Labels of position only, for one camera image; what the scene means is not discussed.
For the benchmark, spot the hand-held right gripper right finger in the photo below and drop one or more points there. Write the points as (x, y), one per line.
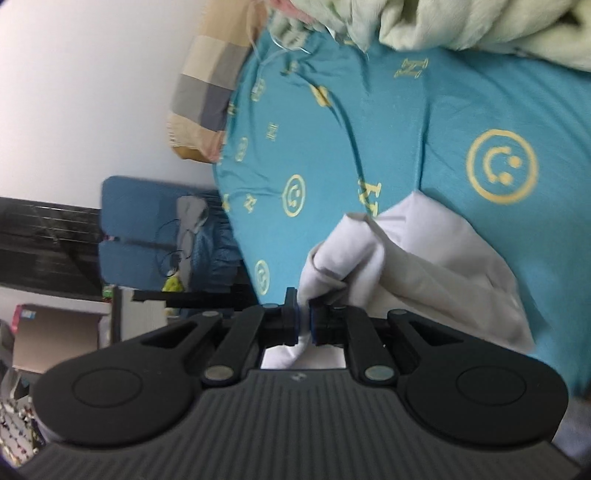
(314, 325)

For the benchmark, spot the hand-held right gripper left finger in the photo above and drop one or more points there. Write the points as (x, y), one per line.
(298, 325)

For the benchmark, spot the light grey t-shirt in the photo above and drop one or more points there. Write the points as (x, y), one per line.
(415, 258)

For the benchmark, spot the yellow green toy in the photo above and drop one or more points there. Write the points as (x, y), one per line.
(171, 284)

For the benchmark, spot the grey cloth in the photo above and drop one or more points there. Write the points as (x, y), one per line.
(191, 210)

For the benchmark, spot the blue covered chair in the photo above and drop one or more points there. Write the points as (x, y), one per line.
(134, 207)

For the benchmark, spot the teal printed bed sheet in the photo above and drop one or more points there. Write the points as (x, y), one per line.
(415, 129)

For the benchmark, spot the cardboard box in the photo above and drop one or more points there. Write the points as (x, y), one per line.
(55, 337)

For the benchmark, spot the plaid pillow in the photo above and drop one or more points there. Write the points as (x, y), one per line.
(207, 92)

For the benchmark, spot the white and black desk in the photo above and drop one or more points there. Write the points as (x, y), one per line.
(46, 249)

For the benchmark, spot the spotted patterned cloth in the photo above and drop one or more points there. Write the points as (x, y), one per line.
(16, 415)

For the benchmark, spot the pink fleece blanket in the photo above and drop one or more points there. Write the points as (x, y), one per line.
(288, 6)

